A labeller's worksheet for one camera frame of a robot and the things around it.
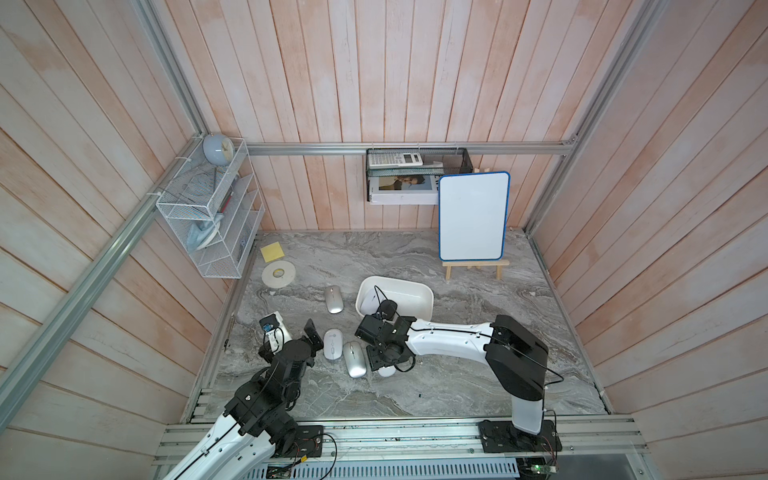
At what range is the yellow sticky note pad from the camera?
1.13m

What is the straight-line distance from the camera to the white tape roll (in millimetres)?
1062

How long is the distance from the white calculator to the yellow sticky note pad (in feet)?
1.70
